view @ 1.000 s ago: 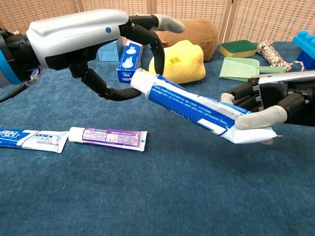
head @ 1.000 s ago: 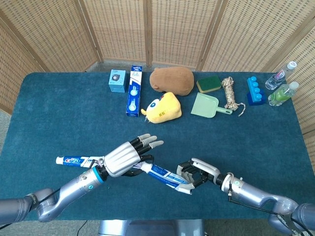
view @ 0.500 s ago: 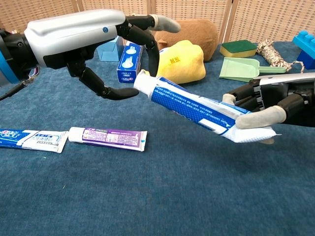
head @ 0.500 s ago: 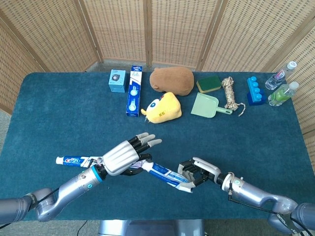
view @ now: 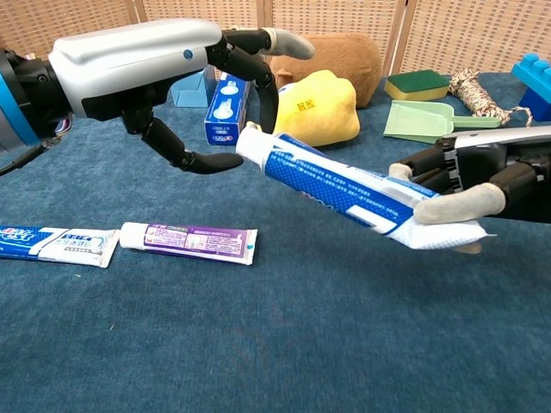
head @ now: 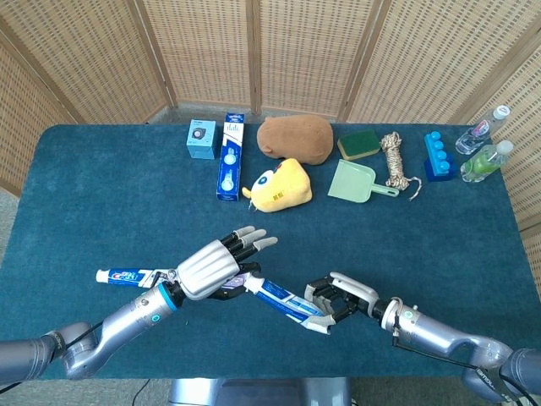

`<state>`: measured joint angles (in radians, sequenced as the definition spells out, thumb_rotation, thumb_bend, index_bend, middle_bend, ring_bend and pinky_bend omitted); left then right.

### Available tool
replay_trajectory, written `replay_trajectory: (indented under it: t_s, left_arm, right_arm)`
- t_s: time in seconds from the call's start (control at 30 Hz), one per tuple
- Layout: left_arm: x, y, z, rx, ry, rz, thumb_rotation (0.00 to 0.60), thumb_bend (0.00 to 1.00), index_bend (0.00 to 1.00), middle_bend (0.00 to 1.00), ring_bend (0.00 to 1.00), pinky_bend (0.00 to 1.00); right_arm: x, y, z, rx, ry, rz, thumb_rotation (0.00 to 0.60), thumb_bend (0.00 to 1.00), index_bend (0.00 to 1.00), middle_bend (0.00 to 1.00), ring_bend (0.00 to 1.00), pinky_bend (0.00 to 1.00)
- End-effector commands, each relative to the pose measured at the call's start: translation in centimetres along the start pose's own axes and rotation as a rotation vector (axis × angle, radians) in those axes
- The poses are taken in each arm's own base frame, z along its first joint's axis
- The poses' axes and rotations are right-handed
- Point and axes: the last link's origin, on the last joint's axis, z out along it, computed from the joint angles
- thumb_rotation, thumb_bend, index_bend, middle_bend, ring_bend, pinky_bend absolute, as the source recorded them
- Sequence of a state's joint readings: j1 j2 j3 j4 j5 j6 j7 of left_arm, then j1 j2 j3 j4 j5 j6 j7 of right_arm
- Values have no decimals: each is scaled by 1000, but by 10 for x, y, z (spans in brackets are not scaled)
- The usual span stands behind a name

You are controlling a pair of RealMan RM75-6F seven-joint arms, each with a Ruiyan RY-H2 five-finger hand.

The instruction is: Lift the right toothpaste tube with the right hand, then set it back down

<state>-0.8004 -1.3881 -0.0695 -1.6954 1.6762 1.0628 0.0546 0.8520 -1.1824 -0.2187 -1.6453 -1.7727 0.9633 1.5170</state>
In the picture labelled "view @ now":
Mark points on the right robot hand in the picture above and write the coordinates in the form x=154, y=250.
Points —
x=508, y=172

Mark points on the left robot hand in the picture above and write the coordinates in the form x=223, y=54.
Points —
x=129, y=64

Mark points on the blue white toothpaste tube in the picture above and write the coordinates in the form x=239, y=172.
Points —
x=336, y=189

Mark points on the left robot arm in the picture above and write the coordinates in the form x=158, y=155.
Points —
x=21, y=112

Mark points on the green dustpan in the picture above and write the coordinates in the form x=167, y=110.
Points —
x=415, y=122

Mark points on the blue toothpaste box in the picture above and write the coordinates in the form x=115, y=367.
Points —
x=226, y=116

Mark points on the purple white toothpaste tube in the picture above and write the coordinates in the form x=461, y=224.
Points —
x=193, y=242

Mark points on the blue toothpaste tube with seven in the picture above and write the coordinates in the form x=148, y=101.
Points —
x=51, y=245

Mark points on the light blue small carton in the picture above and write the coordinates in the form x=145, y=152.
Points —
x=191, y=92

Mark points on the blue toy building block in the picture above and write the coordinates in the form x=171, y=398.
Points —
x=534, y=81

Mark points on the yellow green sponge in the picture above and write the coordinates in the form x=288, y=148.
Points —
x=415, y=86

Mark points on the woven folding screen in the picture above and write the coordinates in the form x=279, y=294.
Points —
x=473, y=34

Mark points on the brown plush toy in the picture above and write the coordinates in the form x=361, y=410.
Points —
x=348, y=60

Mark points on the yellow plush toy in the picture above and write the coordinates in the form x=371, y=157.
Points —
x=323, y=112

